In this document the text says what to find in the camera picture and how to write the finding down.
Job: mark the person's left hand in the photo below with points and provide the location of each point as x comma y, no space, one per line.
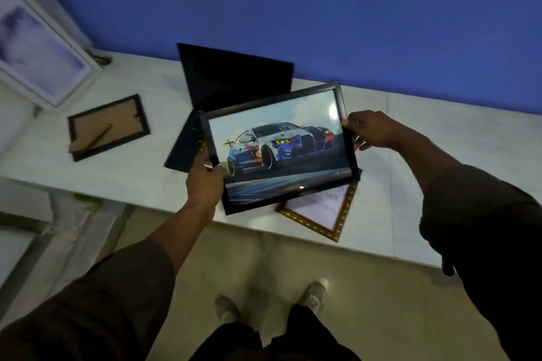
204,187

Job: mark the person's right hand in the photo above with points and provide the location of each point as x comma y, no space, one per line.
374,130

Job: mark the person's left thumb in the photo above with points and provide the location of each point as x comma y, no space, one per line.
202,160

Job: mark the person's right thumb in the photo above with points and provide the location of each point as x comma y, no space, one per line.
350,123

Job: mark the black framed car picture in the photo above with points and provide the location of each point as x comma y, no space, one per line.
279,149

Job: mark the person's left forearm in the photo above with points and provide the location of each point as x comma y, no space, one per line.
101,293

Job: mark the person's right forearm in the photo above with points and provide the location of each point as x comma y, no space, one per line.
474,221

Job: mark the person's left shoe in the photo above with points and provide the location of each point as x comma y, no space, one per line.
226,310

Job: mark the person's shoe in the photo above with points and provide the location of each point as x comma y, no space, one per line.
314,295
226,310

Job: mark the person's right shoe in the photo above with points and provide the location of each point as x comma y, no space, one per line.
314,295

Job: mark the person's dark trousers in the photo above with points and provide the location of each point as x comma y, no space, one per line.
275,339

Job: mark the white framed purple picture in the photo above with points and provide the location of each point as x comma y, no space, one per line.
40,50

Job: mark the gold ornate picture frame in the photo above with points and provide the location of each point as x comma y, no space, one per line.
320,213

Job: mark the small black frame brown backing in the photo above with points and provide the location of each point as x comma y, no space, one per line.
108,127

